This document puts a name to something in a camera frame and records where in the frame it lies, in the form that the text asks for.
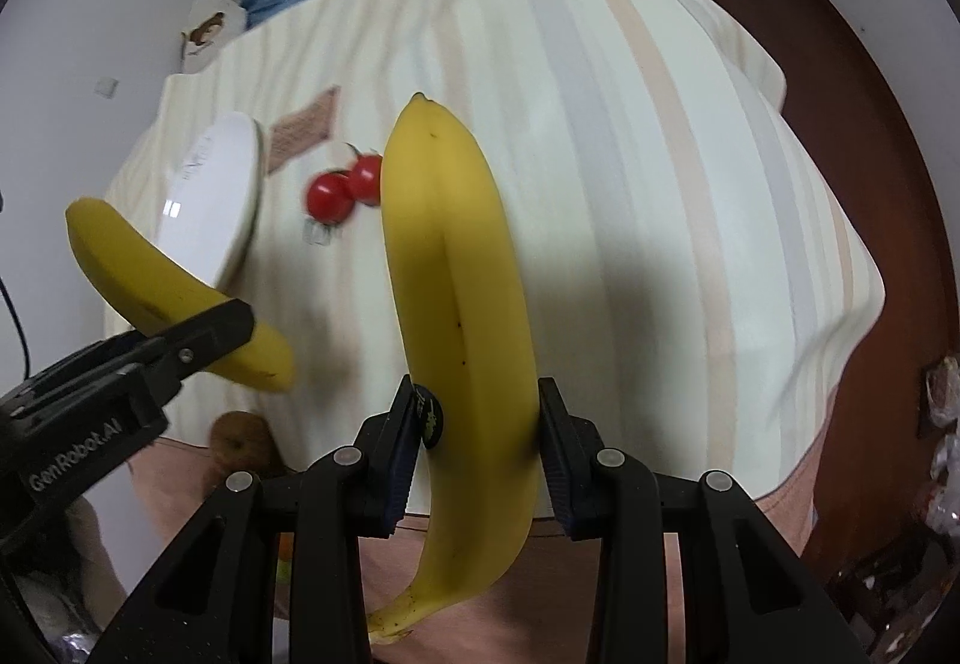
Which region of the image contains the small yellow banana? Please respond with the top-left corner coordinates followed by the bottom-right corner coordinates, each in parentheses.
top-left (65, 198), bottom-right (295, 393)

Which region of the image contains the dark red apple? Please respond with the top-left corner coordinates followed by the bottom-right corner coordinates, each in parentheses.
top-left (208, 410), bottom-right (274, 475)

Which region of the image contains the red cherry tomato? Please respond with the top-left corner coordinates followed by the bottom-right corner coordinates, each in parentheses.
top-left (304, 170), bottom-right (355, 226)
top-left (347, 147), bottom-right (382, 207)

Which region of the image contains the large yellow banana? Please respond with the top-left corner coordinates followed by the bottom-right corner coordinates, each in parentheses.
top-left (368, 93), bottom-right (540, 644)

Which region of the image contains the white ceramic plate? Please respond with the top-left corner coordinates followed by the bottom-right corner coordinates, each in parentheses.
top-left (153, 111), bottom-right (263, 290)

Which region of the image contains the brown blanket label patch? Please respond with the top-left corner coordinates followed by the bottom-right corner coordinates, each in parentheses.
top-left (267, 85), bottom-right (340, 175)

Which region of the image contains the striped cream blanket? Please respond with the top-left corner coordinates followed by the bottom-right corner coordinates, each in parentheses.
top-left (107, 0), bottom-right (884, 547)

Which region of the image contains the bear print pillow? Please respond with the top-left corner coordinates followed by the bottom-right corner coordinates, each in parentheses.
top-left (181, 0), bottom-right (247, 74)

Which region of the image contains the black cable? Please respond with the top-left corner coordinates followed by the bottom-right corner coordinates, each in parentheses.
top-left (0, 275), bottom-right (34, 388)

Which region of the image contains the white wall socket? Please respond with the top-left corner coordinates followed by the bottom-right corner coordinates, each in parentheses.
top-left (94, 77), bottom-right (119, 98)

